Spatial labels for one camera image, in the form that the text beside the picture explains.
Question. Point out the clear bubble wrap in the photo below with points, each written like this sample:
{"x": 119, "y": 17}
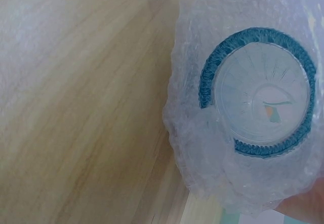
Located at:
{"x": 195, "y": 143}

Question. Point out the person's right hand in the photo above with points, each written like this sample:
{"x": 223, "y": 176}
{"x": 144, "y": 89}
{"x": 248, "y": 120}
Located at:
{"x": 307, "y": 205}

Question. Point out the person's right fingers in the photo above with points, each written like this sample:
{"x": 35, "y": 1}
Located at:
{"x": 301, "y": 205}

